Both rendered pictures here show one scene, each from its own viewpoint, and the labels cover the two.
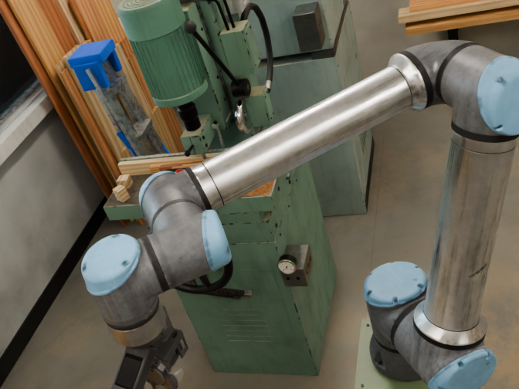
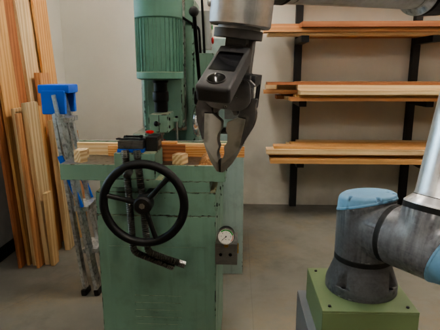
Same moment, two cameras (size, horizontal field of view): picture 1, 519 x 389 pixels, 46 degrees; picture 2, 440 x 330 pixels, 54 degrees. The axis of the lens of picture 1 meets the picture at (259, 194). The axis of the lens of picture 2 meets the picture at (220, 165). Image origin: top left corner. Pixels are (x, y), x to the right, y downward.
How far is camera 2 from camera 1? 91 cm
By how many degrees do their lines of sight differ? 29
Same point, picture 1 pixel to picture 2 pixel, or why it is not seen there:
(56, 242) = not seen: outside the picture
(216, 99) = (181, 99)
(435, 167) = (291, 252)
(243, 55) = not seen: hidden behind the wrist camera
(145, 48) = (150, 21)
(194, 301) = (114, 283)
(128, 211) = (84, 170)
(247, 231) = (193, 203)
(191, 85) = (175, 66)
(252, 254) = (190, 229)
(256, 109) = not seen: hidden behind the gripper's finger
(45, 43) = (9, 91)
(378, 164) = (247, 246)
